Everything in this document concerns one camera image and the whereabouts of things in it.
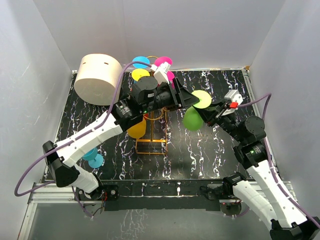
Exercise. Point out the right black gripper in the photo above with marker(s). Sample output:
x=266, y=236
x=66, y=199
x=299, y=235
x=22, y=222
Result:
x=214, y=113

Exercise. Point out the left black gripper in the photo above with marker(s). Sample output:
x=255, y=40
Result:
x=180, y=97

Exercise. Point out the green wine glass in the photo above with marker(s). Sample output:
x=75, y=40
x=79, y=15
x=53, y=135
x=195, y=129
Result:
x=192, y=120

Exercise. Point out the magenta wine glass front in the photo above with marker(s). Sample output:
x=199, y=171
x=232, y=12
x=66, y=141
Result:
x=171, y=76

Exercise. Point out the magenta wine glass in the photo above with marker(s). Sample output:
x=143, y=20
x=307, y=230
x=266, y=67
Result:
x=163, y=59
x=171, y=76

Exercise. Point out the orange wine glass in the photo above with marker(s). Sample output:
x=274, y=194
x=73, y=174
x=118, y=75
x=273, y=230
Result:
x=138, y=73
x=138, y=130

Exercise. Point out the blue wine glass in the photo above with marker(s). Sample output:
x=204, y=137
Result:
x=94, y=159
x=143, y=62

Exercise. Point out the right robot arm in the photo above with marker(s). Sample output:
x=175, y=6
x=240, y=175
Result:
x=275, y=207

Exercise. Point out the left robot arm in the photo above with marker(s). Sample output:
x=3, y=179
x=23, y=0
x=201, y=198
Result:
x=145, y=96

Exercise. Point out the white cylindrical container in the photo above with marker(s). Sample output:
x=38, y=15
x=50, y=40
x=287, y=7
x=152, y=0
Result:
x=97, y=78

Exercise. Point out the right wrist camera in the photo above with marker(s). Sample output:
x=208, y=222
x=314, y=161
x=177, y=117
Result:
x=233, y=99

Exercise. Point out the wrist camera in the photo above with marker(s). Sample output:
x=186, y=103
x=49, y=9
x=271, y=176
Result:
x=233, y=99
x=160, y=72

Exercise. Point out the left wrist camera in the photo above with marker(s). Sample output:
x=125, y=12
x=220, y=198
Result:
x=160, y=72

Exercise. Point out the gold wire glass rack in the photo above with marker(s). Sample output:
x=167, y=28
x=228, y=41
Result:
x=143, y=145

